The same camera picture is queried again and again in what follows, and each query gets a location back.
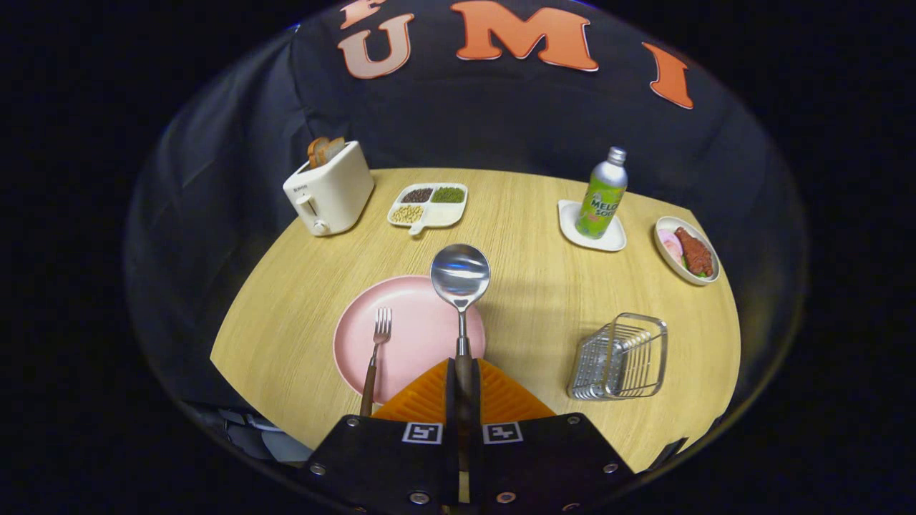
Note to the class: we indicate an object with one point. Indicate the green lettuce leaf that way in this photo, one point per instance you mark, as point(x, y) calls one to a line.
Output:
point(691, 270)

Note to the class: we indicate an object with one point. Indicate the white toaster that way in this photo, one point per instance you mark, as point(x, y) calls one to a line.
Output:
point(336, 193)

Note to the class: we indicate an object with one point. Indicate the black backdrop cloth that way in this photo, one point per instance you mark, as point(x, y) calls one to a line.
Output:
point(501, 121)

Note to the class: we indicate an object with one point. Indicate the green beans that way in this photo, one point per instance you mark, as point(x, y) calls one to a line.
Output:
point(449, 194)

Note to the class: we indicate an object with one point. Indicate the pink round plate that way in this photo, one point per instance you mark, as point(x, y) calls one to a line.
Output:
point(418, 336)

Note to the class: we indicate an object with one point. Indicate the green drink bottle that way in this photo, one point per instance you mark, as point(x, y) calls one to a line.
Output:
point(601, 204)

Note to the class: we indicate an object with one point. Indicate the white square coaster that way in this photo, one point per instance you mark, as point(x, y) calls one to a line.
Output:
point(569, 222)

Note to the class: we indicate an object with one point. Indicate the pink ham slice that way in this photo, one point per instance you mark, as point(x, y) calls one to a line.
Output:
point(671, 247)

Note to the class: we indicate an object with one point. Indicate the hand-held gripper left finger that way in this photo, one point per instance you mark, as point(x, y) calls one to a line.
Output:
point(379, 458)

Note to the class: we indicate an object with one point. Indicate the white divided dish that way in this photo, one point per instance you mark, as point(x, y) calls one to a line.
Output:
point(447, 214)

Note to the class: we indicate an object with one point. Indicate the white round food plate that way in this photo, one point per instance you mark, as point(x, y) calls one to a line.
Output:
point(665, 261)

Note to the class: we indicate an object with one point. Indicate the yellow beans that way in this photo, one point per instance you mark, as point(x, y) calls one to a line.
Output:
point(407, 213)

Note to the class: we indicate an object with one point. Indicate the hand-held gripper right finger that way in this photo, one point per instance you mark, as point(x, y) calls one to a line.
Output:
point(558, 458)

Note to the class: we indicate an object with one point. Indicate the red meat piece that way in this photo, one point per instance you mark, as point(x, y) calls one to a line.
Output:
point(694, 250)

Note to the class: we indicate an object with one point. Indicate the dark brown beans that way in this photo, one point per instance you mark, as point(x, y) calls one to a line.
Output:
point(417, 195)

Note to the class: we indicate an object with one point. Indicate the brown toast slice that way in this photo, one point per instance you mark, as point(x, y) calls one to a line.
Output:
point(336, 149)
point(315, 151)

